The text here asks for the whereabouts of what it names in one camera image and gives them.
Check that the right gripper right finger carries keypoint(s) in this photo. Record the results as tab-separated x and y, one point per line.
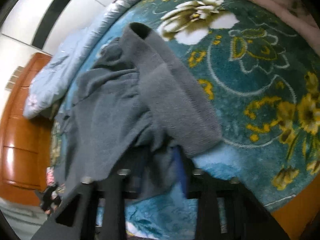
226	209

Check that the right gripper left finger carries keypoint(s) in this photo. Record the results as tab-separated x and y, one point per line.
96	209

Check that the grey knit sweater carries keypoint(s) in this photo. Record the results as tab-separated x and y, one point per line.
137	100

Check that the orange wooden headboard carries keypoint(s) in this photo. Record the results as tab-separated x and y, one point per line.
24	143

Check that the light blue floral quilt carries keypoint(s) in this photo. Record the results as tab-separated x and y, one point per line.
53	80

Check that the teal floral plush blanket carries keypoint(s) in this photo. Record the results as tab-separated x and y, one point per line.
263	80

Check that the pink cloth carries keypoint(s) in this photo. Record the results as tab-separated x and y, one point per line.
297	16

